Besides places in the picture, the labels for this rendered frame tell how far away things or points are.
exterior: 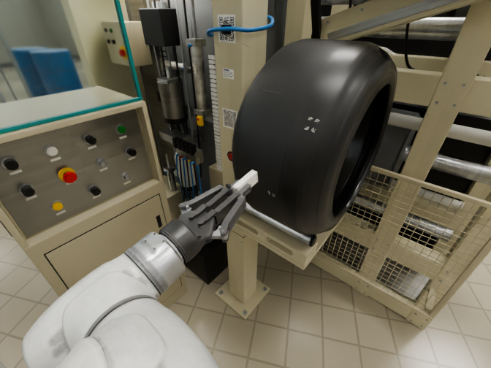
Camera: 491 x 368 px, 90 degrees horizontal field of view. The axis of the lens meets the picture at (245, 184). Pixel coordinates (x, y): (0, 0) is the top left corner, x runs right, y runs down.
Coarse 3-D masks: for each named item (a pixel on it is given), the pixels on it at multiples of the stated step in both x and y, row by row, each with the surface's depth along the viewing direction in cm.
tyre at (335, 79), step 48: (288, 48) 66; (336, 48) 60; (288, 96) 58; (336, 96) 53; (384, 96) 78; (240, 144) 66; (288, 144) 57; (336, 144) 54; (288, 192) 61; (336, 192) 102
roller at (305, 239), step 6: (246, 204) 99; (246, 210) 99; (252, 210) 97; (258, 216) 96; (264, 216) 94; (270, 222) 93; (276, 222) 91; (282, 228) 90; (288, 228) 88; (294, 234) 87; (300, 234) 86; (306, 234) 85; (300, 240) 86; (306, 240) 84; (312, 240) 84; (312, 246) 85
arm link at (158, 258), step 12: (144, 240) 39; (156, 240) 39; (168, 240) 40; (132, 252) 37; (144, 252) 37; (156, 252) 37; (168, 252) 38; (144, 264) 36; (156, 264) 37; (168, 264) 38; (180, 264) 39; (156, 276) 36; (168, 276) 38; (156, 288) 38
